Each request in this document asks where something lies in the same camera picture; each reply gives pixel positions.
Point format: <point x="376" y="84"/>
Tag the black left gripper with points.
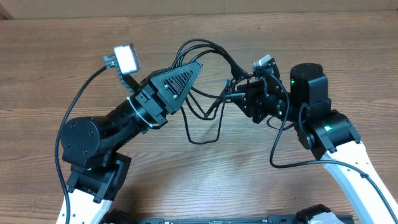
<point x="153" y="97"/>

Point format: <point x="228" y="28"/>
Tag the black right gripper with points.
<point x="254" y="99"/>

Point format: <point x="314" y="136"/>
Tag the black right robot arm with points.
<point x="328" y="134"/>

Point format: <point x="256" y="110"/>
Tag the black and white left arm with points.
<point x="91" y="144"/>

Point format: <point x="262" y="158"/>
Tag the brown cardboard backdrop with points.
<point x="50" y="9"/>

